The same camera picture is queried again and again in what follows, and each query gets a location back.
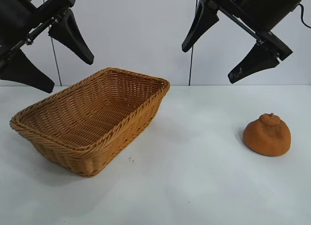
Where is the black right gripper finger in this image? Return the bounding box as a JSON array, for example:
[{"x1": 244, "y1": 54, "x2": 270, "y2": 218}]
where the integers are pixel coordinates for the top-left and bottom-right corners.
[
  {"x1": 227, "y1": 41, "x2": 281, "y2": 84},
  {"x1": 181, "y1": 0, "x2": 221, "y2": 53}
]

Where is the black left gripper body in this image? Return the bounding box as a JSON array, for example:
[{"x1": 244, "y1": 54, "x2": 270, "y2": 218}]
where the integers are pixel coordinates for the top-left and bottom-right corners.
[{"x1": 0, "y1": 0, "x2": 76, "y2": 73}]

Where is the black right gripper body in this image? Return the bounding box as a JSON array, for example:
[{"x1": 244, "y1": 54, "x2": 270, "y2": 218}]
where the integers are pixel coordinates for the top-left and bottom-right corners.
[{"x1": 200, "y1": 0, "x2": 302, "y2": 63}]

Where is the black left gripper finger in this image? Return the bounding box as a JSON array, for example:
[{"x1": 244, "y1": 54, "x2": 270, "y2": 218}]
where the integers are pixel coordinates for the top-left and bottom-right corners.
[
  {"x1": 48, "y1": 8, "x2": 95, "y2": 65},
  {"x1": 0, "y1": 50, "x2": 55, "y2": 94}
]

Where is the woven wicker basket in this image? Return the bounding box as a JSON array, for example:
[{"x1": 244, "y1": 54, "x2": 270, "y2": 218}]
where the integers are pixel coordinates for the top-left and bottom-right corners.
[{"x1": 10, "y1": 67, "x2": 171, "y2": 178}]

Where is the orange with knobbed top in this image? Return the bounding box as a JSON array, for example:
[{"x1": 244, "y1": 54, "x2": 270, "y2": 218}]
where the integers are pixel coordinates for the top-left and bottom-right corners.
[{"x1": 242, "y1": 112, "x2": 292, "y2": 157}]

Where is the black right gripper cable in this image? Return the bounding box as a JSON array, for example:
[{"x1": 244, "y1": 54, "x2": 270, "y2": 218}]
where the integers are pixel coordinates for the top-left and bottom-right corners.
[{"x1": 297, "y1": 3, "x2": 311, "y2": 29}]

